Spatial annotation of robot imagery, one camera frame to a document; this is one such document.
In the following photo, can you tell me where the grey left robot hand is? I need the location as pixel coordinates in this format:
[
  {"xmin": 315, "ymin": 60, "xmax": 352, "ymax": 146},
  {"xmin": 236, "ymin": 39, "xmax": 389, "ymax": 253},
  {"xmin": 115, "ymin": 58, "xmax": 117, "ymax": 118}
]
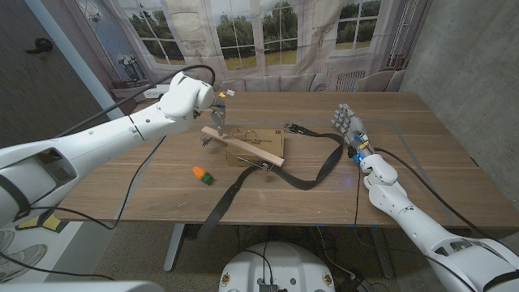
[{"xmin": 199, "ymin": 101, "xmax": 229, "ymax": 149}]

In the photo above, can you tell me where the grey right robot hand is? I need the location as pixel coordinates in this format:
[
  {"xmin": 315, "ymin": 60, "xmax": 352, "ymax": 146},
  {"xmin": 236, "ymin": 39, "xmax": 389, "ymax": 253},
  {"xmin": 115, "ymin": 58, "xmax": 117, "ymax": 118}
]
[{"xmin": 330, "ymin": 103, "xmax": 374, "ymax": 161}]

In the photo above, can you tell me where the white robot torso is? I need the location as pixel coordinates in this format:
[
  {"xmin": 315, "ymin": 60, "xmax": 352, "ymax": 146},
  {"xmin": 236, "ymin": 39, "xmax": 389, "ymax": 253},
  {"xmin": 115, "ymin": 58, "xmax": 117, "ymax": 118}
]
[{"xmin": 217, "ymin": 241, "xmax": 337, "ymax": 292}]

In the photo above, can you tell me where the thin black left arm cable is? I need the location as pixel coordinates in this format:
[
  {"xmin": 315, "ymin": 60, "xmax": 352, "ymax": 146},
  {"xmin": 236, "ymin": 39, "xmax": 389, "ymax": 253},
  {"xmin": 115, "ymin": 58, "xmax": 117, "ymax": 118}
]
[{"xmin": 0, "ymin": 135, "xmax": 167, "ymax": 281}]

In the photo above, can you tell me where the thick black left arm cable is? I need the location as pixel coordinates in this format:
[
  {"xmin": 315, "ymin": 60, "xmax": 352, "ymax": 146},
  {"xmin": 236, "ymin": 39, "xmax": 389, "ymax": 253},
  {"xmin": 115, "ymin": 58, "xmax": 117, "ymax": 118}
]
[{"xmin": 52, "ymin": 63, "xmax": 217, "ymax": 139}]

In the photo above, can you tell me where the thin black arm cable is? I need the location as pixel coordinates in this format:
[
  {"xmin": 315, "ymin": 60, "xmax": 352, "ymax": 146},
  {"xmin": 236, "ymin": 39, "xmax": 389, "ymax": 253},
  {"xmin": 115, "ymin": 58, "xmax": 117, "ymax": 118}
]
[
  {"xmin": 353, "ymin": 161, "xmax": 479, "ymax": 292},
  {"xmin": 0, "ymin": 135, "xmax": 167, "ymax": 281}
]

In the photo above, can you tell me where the white power adapter box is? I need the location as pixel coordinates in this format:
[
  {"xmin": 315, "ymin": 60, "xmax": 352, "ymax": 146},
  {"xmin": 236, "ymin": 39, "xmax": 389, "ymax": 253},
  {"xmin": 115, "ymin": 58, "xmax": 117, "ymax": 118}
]
[{"xmin": 142, "ymin": 84, "xmax": 171, "ymax": 100}]

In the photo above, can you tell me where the black leather belt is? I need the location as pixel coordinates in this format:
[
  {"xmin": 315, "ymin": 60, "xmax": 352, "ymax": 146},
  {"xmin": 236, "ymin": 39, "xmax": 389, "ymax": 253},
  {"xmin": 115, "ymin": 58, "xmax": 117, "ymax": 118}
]
[{"xmin": 197, "ymin": 122, "xmax": 345, "ymax": 243}]

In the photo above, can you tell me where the white door frame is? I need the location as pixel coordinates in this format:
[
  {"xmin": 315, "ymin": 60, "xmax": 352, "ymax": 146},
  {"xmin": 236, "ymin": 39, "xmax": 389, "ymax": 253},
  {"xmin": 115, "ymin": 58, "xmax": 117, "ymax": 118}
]
[{"xmin": 24, "ymin": 0, "xmax": 128, "ymax": 128}]

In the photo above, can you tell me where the black door handle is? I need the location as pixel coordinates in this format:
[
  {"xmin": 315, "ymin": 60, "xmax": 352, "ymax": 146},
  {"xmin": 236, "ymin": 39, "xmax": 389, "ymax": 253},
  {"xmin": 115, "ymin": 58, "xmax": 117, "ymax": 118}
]
[{"xmin": 24, "ymin": 37, "xmax": 54, "ymax": 55}]

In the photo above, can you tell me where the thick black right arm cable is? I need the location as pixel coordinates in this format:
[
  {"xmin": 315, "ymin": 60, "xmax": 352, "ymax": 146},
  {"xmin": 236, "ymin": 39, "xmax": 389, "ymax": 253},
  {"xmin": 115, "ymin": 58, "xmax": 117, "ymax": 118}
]
[{"xmin": 372, "ymin": 148, "xmax": 494, "ymax": 241}]

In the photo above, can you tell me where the black floor box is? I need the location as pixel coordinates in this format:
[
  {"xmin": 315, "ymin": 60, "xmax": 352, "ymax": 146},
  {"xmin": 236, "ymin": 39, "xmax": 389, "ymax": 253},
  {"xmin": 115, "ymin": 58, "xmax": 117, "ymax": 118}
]
[{"xmin": 336, "ymin": 275, "xmax": 372, "ymax": 292}]

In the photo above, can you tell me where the brown cardboard package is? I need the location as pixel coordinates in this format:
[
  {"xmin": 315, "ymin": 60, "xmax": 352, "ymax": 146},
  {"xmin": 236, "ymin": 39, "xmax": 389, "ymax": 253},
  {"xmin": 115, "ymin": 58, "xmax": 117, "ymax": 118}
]
[{"xmin": 225, "ymin": 127, "xmax": 285, "ymax": 168}]

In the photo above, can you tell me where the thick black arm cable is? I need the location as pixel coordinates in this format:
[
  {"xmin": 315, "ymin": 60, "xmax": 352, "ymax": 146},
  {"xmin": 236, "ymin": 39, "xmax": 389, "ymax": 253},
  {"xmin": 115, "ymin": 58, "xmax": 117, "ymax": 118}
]
[
  {"xmin": 52, "ymin": 63, "xmax": 217, "ymax": 139},
  {"xmin": 372, "ymin": 148, "xmax": 494, "ymax": 241}
]

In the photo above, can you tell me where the table leg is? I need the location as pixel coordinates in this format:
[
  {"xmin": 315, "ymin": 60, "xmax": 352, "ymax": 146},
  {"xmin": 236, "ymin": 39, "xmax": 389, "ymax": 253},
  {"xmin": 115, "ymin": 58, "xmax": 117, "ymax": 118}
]
[
  {"xmin": 371, "ymin": 226, "xmax": 394, "ymax": 280},
  {"xmin": 163, "ymin": 223, "xmax": 187, "ymax": 273}
]

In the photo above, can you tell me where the wooden hanger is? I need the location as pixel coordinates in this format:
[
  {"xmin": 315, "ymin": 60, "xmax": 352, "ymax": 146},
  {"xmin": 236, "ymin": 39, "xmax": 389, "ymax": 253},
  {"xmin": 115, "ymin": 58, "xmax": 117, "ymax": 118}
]
[{"xmin": 201, "ymin": 125, "xmax": 286, "ymax": 171}]

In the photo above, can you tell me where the grey shoe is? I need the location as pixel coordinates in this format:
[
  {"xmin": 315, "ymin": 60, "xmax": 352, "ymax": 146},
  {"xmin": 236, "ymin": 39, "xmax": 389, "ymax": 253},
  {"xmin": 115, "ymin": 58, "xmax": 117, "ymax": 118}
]
[{"xmin": 0, "ymin": 230, "xmax": 48, "ymax": 283}]

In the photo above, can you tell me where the yellow and black floor item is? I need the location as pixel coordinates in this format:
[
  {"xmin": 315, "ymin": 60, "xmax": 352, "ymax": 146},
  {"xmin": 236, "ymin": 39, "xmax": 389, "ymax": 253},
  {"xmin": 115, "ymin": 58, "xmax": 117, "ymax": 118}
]
[{"xmin": 15, "ymin": 213, "xmax": 70, "ymax": 234}]

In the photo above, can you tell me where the orange toy carrot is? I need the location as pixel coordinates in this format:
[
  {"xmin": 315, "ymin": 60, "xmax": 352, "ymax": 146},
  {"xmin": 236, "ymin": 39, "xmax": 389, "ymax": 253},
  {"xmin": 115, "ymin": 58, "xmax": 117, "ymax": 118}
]
[{"xmin": 191, "ymin": 165, "xmax": 215, "ymax": 187}]

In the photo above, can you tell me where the printed window backdrop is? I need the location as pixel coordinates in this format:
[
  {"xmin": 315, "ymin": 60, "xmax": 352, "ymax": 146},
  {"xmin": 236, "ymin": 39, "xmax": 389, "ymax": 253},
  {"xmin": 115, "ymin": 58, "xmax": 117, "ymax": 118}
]
[{"xmin": 75, "ymin": 0, "xmax": 431, "ymax": 93}]

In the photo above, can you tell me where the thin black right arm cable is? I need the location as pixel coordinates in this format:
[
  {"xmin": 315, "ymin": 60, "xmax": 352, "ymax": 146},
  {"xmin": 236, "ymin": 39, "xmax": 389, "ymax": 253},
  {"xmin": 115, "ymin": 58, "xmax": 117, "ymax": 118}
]
[{"xmin": 353, "ymin": 161, "xmax": 479, "ymax": 292}]

